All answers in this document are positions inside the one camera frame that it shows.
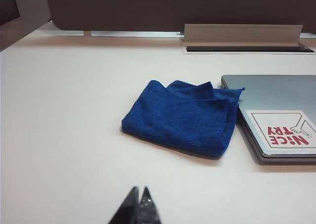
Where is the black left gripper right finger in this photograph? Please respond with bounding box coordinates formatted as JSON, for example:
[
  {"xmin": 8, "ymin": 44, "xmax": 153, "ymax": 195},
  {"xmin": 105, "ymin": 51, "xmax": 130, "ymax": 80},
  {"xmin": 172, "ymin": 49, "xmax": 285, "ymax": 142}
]
[{"xmin": 138, "ymin": 186, "xmax": 162, "ymax": 224}]

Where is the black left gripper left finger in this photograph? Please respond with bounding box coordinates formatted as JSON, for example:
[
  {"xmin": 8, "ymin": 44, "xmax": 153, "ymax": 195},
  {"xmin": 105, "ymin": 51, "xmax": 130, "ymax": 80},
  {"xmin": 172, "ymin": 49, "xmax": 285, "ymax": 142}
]
[{"xmin": 108, "ymin": 186, "xmax": 141, "ymax": 224}]

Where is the blue microfibre rag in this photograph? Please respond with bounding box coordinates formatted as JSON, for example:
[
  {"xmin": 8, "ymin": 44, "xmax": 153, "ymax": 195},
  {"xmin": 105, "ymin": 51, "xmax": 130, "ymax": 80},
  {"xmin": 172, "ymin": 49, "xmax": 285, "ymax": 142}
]
[{"xmin": 120, "ymin": 80, "xmax": 246, "ymax": 160}]

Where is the silver closed laptop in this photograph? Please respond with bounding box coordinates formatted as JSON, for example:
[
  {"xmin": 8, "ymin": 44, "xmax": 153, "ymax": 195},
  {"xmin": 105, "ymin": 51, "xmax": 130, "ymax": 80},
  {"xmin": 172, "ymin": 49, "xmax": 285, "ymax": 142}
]
[{"xmin": 220, "ymin": 74, "xmax": 316, "ymax": 166}]

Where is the white sticker with red letters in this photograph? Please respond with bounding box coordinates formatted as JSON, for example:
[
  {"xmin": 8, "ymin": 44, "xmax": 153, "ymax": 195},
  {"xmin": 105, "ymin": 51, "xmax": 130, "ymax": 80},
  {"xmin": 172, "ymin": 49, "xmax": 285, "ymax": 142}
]
[{"xmin": 245, "ymin": 109, "xmax": 316, "ymax": 156}]

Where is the grey-brown desk divider panel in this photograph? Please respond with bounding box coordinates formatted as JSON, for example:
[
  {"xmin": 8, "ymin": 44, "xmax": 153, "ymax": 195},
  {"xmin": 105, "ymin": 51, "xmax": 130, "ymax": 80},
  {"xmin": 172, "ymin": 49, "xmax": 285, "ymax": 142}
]
[{"xmin": 43, "ymin": 0, "xmax": 316, "ymax": 34}]

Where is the cable tray opening frame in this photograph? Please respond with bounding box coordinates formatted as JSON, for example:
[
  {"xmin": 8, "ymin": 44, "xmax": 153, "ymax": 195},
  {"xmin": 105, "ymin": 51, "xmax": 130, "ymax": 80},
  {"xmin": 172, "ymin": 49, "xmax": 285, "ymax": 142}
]
[{"xmin": 182, "ymin": 45, "xmax": 316, "ymax": 54}]

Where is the white cable tray flap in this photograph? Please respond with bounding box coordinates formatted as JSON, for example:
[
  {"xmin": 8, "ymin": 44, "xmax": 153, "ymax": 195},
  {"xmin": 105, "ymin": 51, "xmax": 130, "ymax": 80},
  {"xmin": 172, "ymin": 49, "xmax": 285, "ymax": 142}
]
[{"xmin": 184, "ymin": 23, "xmax": 304, "ymax": 47}]

